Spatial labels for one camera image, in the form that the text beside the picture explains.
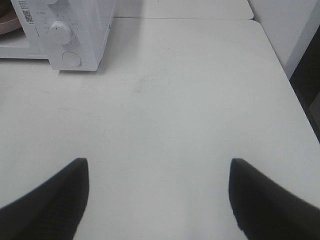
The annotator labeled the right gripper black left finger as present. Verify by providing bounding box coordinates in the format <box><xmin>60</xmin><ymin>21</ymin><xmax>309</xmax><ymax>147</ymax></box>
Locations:
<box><xmin>0</xmin><ymin>158</ymin><xmax>90</xmax><ymax>240</ymax></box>

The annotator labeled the lower white timer knob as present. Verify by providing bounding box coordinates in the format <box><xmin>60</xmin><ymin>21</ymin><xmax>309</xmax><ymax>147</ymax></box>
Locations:
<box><xmin>48</xmin><ymin>21</ymin><xmax>74</xmax><ymax>45</ymax></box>

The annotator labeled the pink round plate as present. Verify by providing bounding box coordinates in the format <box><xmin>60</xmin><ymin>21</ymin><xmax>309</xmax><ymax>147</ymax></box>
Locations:
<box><xmin>0</xmin><ymin>1</ymin><xmax>21</xmax><ymax>35</ymax></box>

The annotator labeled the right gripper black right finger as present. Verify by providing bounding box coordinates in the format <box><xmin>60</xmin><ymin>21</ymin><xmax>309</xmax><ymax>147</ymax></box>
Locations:
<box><xmin>228</xmin><ymin>158</ymin><xmax>320</xmax><ymax>240</ymax></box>

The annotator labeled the adjacent white table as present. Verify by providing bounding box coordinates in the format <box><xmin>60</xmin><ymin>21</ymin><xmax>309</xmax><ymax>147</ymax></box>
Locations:
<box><xmin>114</xmin><ymin>0</ymin><xmax>254</xmax><ymax>20</ymax></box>

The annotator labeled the round white door button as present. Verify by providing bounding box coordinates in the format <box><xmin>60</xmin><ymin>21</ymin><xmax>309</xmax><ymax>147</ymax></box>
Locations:
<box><xmin>62</xmin><ymin>51</ymin><xmax>81</xmax><ymax>67</ymax></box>

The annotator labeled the white microwave oven body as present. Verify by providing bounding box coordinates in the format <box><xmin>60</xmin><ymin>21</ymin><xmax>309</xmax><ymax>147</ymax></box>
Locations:
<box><xmin>0</xmin><ymin>0</ymin><xmax>116</xmax><ymax>71</ymax></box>

